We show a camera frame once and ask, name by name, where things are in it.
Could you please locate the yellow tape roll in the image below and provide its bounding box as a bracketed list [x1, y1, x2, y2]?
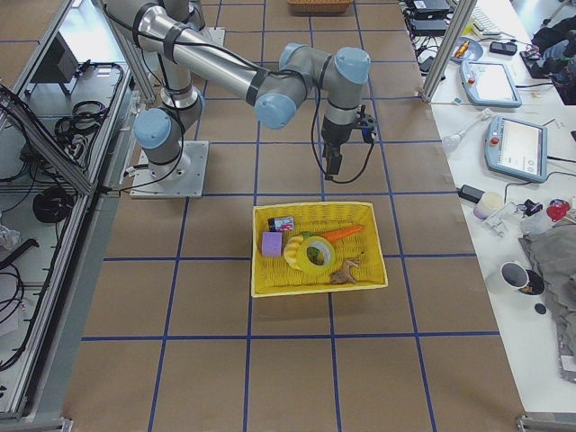
[298, 236, 336, 276]

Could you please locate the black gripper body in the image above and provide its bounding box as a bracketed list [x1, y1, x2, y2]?
[320, 117, 357, 146]

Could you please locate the brown toy animal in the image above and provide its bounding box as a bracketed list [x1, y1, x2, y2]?
[329, 259, 360, 284]

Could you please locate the blue plate with brass part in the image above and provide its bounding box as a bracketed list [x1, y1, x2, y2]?
[450, 37, 484, 63]

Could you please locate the purple sponge block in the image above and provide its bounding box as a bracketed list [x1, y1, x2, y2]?
[261, 231, 283, 257]

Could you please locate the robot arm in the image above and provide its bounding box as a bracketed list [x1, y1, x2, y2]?
[103, 1, 376, 181]

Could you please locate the toy croissant bread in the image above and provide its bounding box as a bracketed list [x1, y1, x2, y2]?
[283, 234, 307, 271]

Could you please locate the small dark jar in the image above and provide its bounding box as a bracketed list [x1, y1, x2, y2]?
[267, 216, 295, 232]

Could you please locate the yellow plastic basket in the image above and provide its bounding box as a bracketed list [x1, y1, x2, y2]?
[251, 202, 388, 298]

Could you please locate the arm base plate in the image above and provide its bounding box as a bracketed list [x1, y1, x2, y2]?
[129, 140, 210, 199]

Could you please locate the teach pendant near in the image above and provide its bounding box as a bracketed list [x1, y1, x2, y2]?
[484, 115, 548, 183]

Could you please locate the toy carrot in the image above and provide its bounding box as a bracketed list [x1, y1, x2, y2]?
[321, 225, 364, 243]

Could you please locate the brown wicker basket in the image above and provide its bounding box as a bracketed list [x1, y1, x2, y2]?
[287, 0, 354, 15]

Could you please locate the teach pendant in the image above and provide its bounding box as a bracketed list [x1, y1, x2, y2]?
[460, 60, 522, 108]
[484, 115, 548, 183]

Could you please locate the aluminium frame post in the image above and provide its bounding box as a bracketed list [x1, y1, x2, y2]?
[421, 0, 476, 103]

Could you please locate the teach pendant far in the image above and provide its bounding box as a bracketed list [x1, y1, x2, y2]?
[460, 60, 522, 108]

